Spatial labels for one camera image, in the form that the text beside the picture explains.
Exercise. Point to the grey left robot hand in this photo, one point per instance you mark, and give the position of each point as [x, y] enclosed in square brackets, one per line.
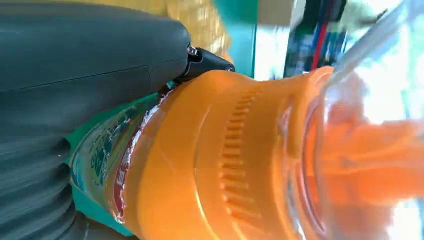
[82, 59]

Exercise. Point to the orange drink bottle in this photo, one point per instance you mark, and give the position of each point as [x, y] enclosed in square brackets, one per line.
[205, 159]

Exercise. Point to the cardboard box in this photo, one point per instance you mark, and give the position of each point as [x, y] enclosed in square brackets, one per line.
[275, 11]

